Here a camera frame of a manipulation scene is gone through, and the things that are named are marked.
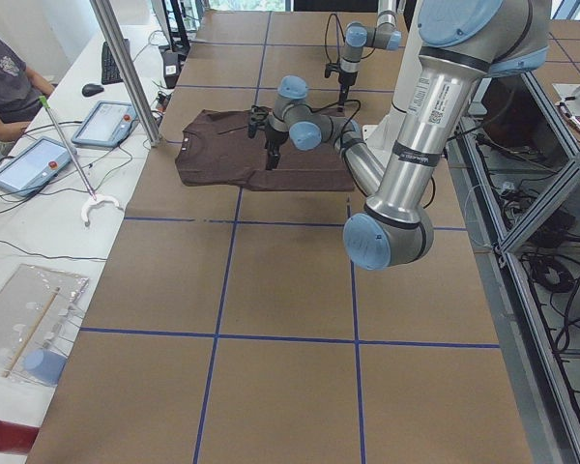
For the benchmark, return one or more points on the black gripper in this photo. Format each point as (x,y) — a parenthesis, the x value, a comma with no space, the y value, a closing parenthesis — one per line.
(274,138)
(344,79)

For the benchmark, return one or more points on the brown t-shirt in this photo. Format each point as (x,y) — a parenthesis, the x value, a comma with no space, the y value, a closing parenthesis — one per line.
(223,154)

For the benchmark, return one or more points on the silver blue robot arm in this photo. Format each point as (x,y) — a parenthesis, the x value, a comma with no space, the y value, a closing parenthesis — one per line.
(461,42)
(384,35)

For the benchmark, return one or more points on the black box with label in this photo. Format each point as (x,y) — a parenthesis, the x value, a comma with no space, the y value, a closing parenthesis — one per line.
(171,68)

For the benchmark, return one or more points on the blue tape line lengthwise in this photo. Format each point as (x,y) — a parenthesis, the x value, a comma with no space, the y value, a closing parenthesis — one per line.
(224,287)

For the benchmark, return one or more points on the teach pendant far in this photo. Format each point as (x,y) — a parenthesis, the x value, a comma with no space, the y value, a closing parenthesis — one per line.
(107,125)

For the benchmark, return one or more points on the teach pendant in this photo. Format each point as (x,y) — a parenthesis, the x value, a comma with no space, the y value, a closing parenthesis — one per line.
(34,167)
(107,125)

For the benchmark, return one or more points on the black keyboard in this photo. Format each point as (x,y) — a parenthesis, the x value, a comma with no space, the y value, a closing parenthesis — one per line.
(110,72)

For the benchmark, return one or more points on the reacher stick white hook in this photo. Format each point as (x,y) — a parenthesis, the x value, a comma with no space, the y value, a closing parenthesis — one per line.
(95,199)

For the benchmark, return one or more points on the black computer mouse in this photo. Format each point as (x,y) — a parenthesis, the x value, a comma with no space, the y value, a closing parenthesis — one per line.
(91,89)

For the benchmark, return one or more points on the teach pendant near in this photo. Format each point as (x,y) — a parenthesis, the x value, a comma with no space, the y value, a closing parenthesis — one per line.
(34,167)

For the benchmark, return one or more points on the blue tape line crosswise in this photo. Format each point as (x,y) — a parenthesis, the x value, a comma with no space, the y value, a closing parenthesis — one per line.
(298,339)

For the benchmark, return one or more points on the wooden stick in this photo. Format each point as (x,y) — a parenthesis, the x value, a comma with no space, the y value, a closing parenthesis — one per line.
(28,336)

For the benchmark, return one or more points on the person in grey shirt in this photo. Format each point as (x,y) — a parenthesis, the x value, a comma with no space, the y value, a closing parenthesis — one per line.
(20,91)

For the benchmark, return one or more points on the clear plastic bag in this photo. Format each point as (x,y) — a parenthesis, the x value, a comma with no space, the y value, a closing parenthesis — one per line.
(22,298)

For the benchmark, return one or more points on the blue cup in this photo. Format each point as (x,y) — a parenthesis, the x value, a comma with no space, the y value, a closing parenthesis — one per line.
(46,366)

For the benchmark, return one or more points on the red object at corner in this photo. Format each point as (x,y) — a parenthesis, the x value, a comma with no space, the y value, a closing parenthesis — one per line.
(17,438)

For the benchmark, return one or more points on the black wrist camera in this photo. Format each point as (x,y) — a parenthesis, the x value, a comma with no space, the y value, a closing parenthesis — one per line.
(257,119)
(331,68)

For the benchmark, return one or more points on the aluminium frame post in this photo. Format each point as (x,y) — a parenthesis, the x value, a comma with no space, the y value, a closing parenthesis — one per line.
(112,33)

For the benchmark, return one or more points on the aluminium truss frame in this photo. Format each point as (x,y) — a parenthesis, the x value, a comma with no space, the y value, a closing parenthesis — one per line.
(515,161)

